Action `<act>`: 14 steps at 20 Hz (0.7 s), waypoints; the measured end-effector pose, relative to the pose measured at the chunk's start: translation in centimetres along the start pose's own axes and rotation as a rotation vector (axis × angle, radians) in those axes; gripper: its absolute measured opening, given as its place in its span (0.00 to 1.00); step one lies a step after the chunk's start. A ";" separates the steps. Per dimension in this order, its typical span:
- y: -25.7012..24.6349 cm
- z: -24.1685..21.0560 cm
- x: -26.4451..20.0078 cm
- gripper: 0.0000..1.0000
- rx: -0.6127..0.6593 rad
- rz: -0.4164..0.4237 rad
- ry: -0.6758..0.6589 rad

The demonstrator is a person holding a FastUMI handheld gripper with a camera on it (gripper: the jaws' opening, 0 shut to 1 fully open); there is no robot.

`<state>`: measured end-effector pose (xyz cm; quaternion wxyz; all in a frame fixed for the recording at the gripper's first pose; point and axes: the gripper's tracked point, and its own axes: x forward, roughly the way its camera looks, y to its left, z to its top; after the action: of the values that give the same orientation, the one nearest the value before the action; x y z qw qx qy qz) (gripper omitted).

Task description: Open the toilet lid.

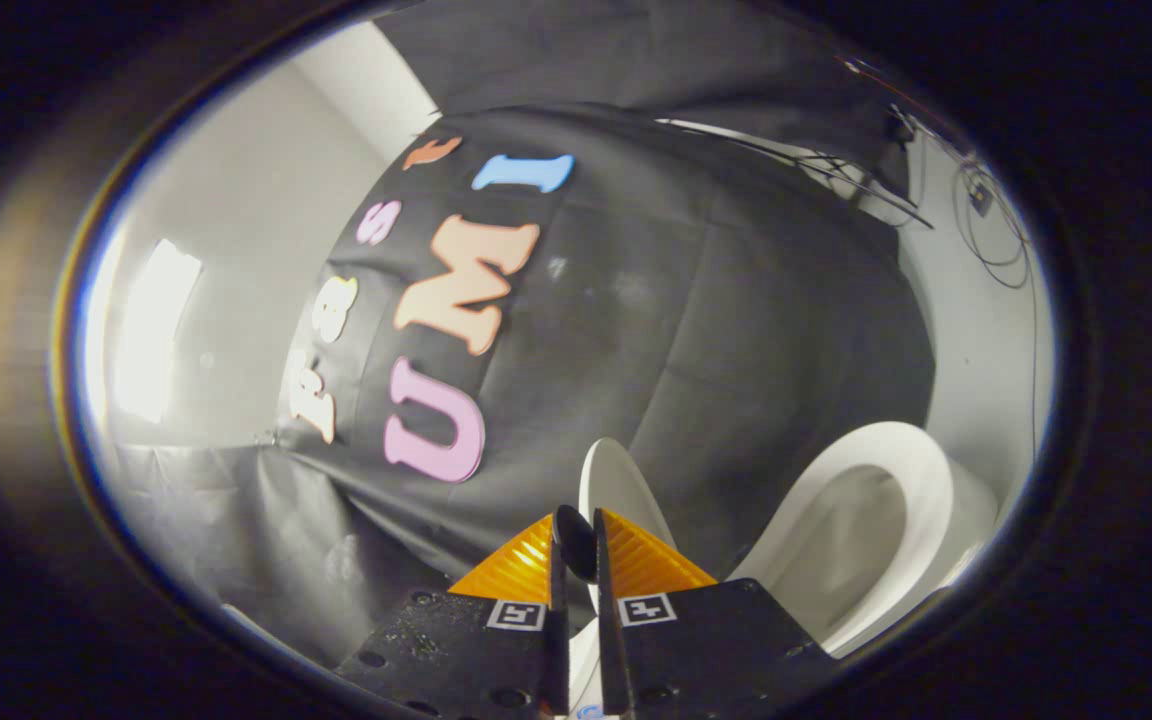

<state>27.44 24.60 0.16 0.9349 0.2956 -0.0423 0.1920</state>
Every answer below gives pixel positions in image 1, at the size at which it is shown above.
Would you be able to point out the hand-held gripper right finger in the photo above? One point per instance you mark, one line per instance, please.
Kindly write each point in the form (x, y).
(608, 650)

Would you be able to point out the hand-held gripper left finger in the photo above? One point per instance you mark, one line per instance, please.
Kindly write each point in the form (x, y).
(558, 640)

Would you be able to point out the white toilet lid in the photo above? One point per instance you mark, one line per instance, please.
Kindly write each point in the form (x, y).
(621, 480)

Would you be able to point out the white toilet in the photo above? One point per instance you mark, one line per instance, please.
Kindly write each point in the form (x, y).
(936, 500)

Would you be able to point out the black backdrop cloth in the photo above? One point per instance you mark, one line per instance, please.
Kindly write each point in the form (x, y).
(686, 300)

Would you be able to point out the black tripod stand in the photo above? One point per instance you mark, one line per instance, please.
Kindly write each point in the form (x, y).
(836, 175)

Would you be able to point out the black power adapter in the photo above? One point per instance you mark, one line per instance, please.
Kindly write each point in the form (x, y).
(980, 197)

